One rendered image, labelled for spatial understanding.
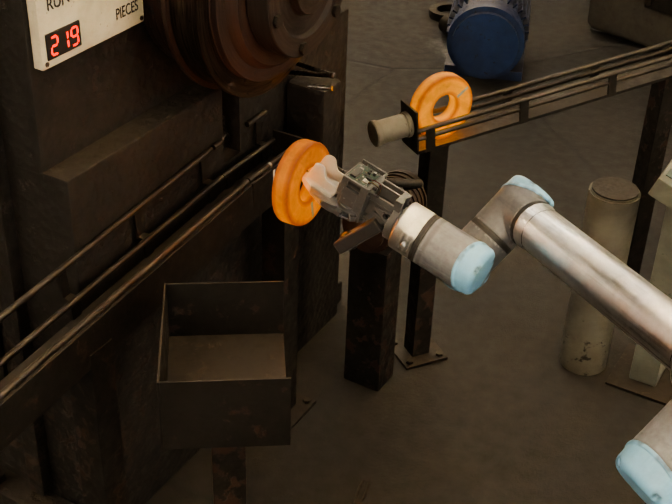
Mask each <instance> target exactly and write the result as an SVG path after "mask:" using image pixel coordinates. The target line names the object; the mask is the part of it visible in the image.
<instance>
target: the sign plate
mask: <svg viewBox="0 0 672 504"><path fill-rule="evenodd" d="M26 4H27V12H28V20H29V28H30V36H31V44H32V52H33V60H34V68H35V69H38V70H41V71H44V70H46V69H48V68H50V67H52V66H54V65H56V64H58V63H60V62H62V61H64V60H66V59H68V58H70V57H72V56H74V55H76V54H78V53H80V52H82V51H84V50H86V49H88V48H90V47H92V46H94V45H96V44H98V43H100V42H102V41H104V40H106V39H108V38H110V37H112V36H114V35H116V34H118V33H120V32H122V31H124V30H126V29H128V28H130V27H132V26H134V25H136V24H138V23H140V22H142V21H144V13H143V0H26ZM75 25H76V27H78V32H79V33H78V34H77V29H76V28H74V29H72V28H71V27H73V26H75ZM71 29H72V36H73V35H75V34H77V36H78V35H79V42H78V39H77V36H76V37H74V38H72V36H71V34H70V30H71ZM67 31H68V35H69V38H67V33H66V32H67ZM54 35H56V36H58V40H59V43H57V38H56V37H55V38H53V39H51V37H52V36H54ZM67 40H69V44H70V46H69V47H68V42H67ZM77 42H78V45H76V46H74V47H73V44H75V43H77ZM55 44H57V46H55V47H53V54H55V53H57V52H58V55H56V56H53V55H52V54H51V48H52V46H53V45H55Z"/></svg>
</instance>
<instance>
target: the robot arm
mask: <svg viewBox="0 0 672 504"><path fill-rule="evenodd" d="M368 165H370V166H371V167H373V168H375V169H376V170H378V171H379V172H380V174H379V173H377V172H375V171H374V170H372V169H370V168H369V167H367V166H368ZM387 176H388V173H386V172H385V171H383V170H381V169H380V168H378V167H376V166H375V165H373V164H371V163H370V162H368V161H367V160H365V159H363V161H362V163H361V162H360V163H358V164H357V165H356V166H354V167H353V168H352V169H351V170H349V171H348V172H347V173H346V174H343V173H341V172H340V171H339V170H338V168H337V160H336V158H335V157H334V156H332V155H326V156H325V157H324V158H323V160H322V161H321V162H320V163H316V164H315V165H314V166H313V167H310V168H309V169H308V170H307V171H306V172H305V174H304V176H303V178H302V182H303V184H304V186H305V187H306V188H307V190H308V191H309V193H310V195H311V196H312V197H313V198H314V199H315V201H316V202H317V203H318V204H319V205H320V206H321V207H322V208H324V209H325V210H327V211H329V212H331V213H333V214H335V215H336V216H337V217H339V216H340V217H341V218H343V219H346V220H348V221H349V222H356V223H358V222H360V223H362V224H361V225H359V226H357V227H356V228H354V229H352V230H346V231H344V232H343V233H342V234H341V235H340V237H339V239H338V240H337V241H336V242H334V244H333V245H334V247H335V248H336V250H337V251H338V253H339V254H343V253H344V252H346V251H351V250H354V249H356V248H357V247H358V245H359V244H361V243H362V242H364V241H366V240H368V239H369V238H371V237H373V236H375V235H377V234H378V233H380V232H382V231H383V232H382V236H383V237H384V238H386V239H388V246H389V247H391V248H392V249H394V250H395V251H397V252H398V253H400V254H402V255H403V256H405V257H406V258H408V259H409V260H411V261H412V262H414V263H415V264H417V265H418V266H420V267H422V268H423V269H425V270H426V271H428V272H430V273H431V274H433V275H434V276H436V277H438V278H439V279H441V280H442V281H443V283H444V284H445V285H446V286H448V287H449V288H451V289H453V290H455V291H458V292H462V293H463V294H466V295H469V294H472V293H473V292H475V291H476V290H477V289H478V288H480V287H481V286H482V285H483V284H484V283H485V282H486V281H487V279H488V278H489V275H490V273H491V271H492V270H493V269H494V268H495V267H496V266H497V265H498V264H499V263H500V262H501V261H502V260H503V259H504V258H505V257H506V256H507V255H508V254H509V253H510V252H511V251H512V250H513V249H514V248H515V247H516V246H517V245H518V246H519V247H520V248H522V249H524V250H526V251H527V252H528V253H529V254H530V255H532V256H533V257H534V258H535V259H536V260H538V261H539V262H540V263H541V264H542V265H544V266H545V267H546V268H547V269H548V270H550V271H551V272H552V273H553V274H554V275H556V276H557V277H558V278H559V279H560V280H562V281H563V282H564V283H565V284H566V285H568V286H569V287H570V288H571V289H572V290H574V291H575V292H576V293H577V294H578V295H580V296H581V297H582V298H583V299H584V300H586V301H587V302H588V303H589V304H590V305H592V306H593V307H594V308H595V309H596V310H598V311H599V312H600V313H601V314H602V315H604V316H605V317H606V318H607V319H608V320H610V321H611V322H612V323H613V324H614V325H616V326H617V327H618V328H619V329H620V330H622V331H623V332H624V333H625V334H626V335H628V336H629V337H630V338H631V339H632V340H634V341H635V342H636V343H637V344H638V345H640V346H641V347H642V348H643V349H644V350H646V351H647V352H648V353H649V354H650V355H652V356H653V357H654V358H655V359H656V360H658V361H659V362H660V363H661V364H662V365H664V366H665V367H666V368H667V369H668V370H670V371H671V373H670V379H671V383H672V299H671V298H669V297H668V296H667V295H665V294H664V293H663V292H661V291H660V290H659V289H657V288H656V287H655V286H653V285H652V284H651V283H650V282H648V281H647V280H646V279H644V278H643V277H642V276H640V275H639V274H638V273H636V272H635V271H634V270H632V269H631V268H630V267H628V266H627V265H626V264H625V263H623V262H622V261H621V260H619V259H618V258H617V257H615V256H614V255H613V254H611V253H610V252H609V251H607V250H606V249H605V248H603V247H602V246H601V245H600V244H598V243H597V242H596V241H594V240H593V239H592V238H590V237H589V236H588V235H586V234H585V233H584V232H582V231H581V230H580V229H578V228H577V227H576V226H575V225H573V224H572V223H571V222H569V221H568V220H567V219H565V218H564V217H563V216H561V215H560V214H559V213H557V212H556V211H555V209H554V208H553V206H554V202H553V200H552V198H551V197H550V196H549V195H548V194H547V193H546V192H545V191H544V190H542V189H541V188H540V187H539V186H538V185H536V184H534V183H533V182H532V181H531V180H529V179H527V178H526V177H524V176H520V175H516V176H514V177H512V178H511V179H510V180H509V181H508V182H507V183H505V184H504V185H502V187H501V189H500V190H499V191H498V192H497V193H496V195H495V196H494V197H493V198H492V199H491V200H490V201H489V202H488V203H487V204H486V205H485V206H484V207H483V208H482V209H481V210H480V212H479V213H478V214H477V215H476V216H475V217H474V218H473V219H472V220H470V222H469V223H468V224H467V225H466V226H465V227H464V228H463V229H462V230H461V229H459V228H457V227H456V226H454V225H453V224H451V223H449V222H448V221H446V220H444V219H443V218H441V217H439V216H438V215H436V214H435V213H434V212H432V211H430V210H429V209H427V208H425V207H424V206H422V205H420V204H419V203H417V202H414V203H412V204H411V205H409V202H410V200H411V197H412V195H411V194H409V193H408V192H406V191H404V190H403V189H401V188H399V187H398V186H396V185H395V184H393V183H391V182H390V181H388V180H386V179H387ZM335 194H337V197H335V196H334V195H335ZM372 217H373V218H372ZM370 218H371V219H370ZM368 219H369V220H368ZM367 220H368V221H367ZM365 221H366V222H365ZM615 464H616V468H617V470H618V472H619V473H620V475H621V476H622V477H623V478H624V480H625V481H626V482H627V483H628V484H629V485H630V486H631V488H632V489H633V490H634V491H635V492H636V493H637V494H638V496H639V497H640V498H641V499H642V500H643V501H644V502H645V503H646V504H672V399H671V400H670V401H669V402H668V403H667V404H666V405H665V406H664V407H663V409H662V410H661V411H660V412H659V413H658V414H657V415H656V416H655V417H654V418H653V419H652V420H651V421H650V422H649V423H648V424H647V425H646V426H645V427H644V428H643V429H642V430H641V431H640V432H639V433H638V434H637V435H636V436H635V437H634V438H633V439H632V440H630V441H628V442H627V443H626V445H625V448H624V449H623V450H622V451H621V452H620V453H619V455H618V456H617V458H616V461H615Z"/></svg>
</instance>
